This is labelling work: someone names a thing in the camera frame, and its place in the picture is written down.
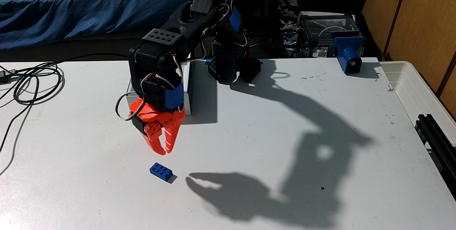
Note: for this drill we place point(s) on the blue toy brick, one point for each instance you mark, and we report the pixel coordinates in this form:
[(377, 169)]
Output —
[(161, 171)]

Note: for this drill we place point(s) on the white cardboard box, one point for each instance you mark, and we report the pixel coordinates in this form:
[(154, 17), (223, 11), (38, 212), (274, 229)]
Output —
[(187, 91)]

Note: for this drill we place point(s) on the grey bed base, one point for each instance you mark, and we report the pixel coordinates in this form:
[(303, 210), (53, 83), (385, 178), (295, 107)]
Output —
[(89, 46)]

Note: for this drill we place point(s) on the blue bed sheet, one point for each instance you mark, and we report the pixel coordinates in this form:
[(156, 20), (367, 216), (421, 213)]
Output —
[(89, 5)]

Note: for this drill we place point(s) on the black power plug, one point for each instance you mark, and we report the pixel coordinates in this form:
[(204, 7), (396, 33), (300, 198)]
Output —
[(5, 76)]

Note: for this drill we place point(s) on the black cluttered equipment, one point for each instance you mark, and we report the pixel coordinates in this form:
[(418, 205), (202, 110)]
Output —
[(288, 34)]

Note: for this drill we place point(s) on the white plastic bin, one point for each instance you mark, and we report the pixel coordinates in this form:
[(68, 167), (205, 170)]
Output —
[(413, 91)]

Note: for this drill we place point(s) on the black aluminium extrusion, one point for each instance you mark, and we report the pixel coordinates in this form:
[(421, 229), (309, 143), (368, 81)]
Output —
[(436, 141)]

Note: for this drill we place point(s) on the wooden cabinet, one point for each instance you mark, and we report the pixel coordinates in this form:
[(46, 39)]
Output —
[(424, 19)]

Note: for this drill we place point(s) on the clear enclosure black frame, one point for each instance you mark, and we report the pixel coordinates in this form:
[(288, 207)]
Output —
[(320, 27)]

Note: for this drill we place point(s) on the blue printed clamp mount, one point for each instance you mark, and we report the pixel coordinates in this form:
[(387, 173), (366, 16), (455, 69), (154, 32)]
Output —
[(347, 53)]

